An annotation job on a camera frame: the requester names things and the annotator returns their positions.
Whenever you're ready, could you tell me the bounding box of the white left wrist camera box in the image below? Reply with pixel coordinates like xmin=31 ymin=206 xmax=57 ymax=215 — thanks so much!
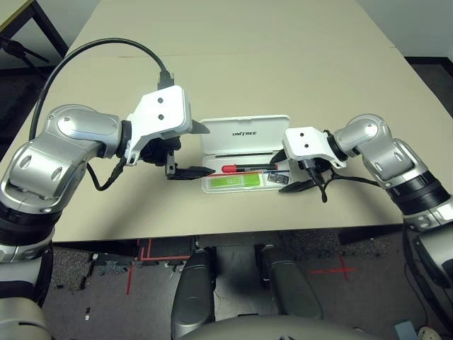
xmin=125 ymin=86 xmax=194 ymax=167

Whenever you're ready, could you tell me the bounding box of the black tripod stand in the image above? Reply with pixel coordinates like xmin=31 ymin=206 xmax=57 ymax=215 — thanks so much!
xmin=0 ymin=33 xmax=50 ymax=77

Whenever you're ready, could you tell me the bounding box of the red black whiteboard marker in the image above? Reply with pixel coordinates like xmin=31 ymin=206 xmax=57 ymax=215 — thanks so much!
xmin=222 ymin=163 xmax=279 ymax=174

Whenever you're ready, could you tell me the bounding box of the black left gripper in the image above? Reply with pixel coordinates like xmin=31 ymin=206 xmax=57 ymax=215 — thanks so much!
xmin=141 ymin=119 xmax=216 ymax=181

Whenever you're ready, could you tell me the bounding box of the small blue grey box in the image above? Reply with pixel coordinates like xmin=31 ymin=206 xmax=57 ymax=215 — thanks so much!
xmin=394 ymin=319 xmax=415 ymax=340

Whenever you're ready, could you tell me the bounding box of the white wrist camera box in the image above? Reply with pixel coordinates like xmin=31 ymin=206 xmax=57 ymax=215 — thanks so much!
xmin=282 ymin=126 xmax=348 ymax=169
xmin=125 ymin=86 xmax=194 ymax=167

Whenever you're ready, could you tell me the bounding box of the side table with black frame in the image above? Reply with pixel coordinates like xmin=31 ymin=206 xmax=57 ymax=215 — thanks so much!
xmin=0 ymin=0 xmax=70 ymax=72

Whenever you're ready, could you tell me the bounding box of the dark grey right robot leg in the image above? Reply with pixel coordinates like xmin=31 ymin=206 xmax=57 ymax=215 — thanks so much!
xmin=261 ymin=244 xmax=323 ymax=319

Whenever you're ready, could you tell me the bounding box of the white shoe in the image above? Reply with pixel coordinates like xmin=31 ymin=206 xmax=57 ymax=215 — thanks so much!
xmin=417 ymin=324 xmax=442 ymax=340

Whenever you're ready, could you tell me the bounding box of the grey robot torso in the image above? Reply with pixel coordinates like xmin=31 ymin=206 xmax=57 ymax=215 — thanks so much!
xmin=178 ymin=314 xmax=372 ymax=340

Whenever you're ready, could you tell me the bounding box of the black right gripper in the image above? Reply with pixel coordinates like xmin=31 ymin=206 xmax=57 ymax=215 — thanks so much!
xmin=270 ymin=149 xmax=332 ymax=194

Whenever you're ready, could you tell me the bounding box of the white plastic pencil case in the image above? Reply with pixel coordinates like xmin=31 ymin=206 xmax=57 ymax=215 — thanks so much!
xmin=198 ymin=114 xmax=292 ymax=195

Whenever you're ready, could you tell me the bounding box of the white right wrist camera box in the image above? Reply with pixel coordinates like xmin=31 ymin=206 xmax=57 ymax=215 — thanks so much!
xmin=282 ymin=126 xmax=348 ymax=169

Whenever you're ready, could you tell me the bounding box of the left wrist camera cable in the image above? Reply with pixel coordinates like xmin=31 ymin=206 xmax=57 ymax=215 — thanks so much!
xmin=28 ymin=38 xmax=175 ymax=142

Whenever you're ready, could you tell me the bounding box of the green highlighter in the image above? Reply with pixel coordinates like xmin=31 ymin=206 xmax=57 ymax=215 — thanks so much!
xmin=210 ymin=174 xmax=261 ymax=188

